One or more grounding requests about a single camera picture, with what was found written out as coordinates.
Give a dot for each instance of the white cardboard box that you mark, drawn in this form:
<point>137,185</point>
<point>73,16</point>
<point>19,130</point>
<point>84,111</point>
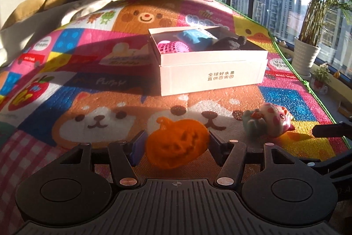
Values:
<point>209,78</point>

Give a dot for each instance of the pink and white cat toy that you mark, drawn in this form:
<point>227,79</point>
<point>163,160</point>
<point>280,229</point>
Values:
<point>275,118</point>

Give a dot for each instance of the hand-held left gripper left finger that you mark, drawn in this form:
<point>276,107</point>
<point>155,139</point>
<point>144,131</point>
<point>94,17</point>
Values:
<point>139,145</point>

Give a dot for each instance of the colourful cartoon play mat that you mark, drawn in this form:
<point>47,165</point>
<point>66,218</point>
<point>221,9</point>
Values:
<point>82,58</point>

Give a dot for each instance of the cream blanket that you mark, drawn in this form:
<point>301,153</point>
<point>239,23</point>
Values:
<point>33,28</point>

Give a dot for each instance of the palm in white ribbed pot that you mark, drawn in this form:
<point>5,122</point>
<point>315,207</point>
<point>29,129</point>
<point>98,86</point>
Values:
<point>306,56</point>

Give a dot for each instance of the blue cloth plastic packet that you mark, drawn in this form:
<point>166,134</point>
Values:
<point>192,35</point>

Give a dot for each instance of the pink plastic basket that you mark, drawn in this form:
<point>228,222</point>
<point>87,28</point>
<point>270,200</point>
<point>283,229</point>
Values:
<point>173,47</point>

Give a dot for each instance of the orange pumpkin toy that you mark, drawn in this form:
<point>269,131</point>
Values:
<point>176,144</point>

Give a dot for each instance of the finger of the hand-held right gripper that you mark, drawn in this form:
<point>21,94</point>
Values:
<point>330,129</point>
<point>335,171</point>

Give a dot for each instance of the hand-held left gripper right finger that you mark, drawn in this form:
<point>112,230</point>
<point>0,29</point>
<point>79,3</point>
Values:
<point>216,147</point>

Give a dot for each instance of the small flowering potted plant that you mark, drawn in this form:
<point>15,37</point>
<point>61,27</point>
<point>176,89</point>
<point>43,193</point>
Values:
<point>321,75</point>

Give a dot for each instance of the grey plush toy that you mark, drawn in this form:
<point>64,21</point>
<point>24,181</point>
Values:
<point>228,43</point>

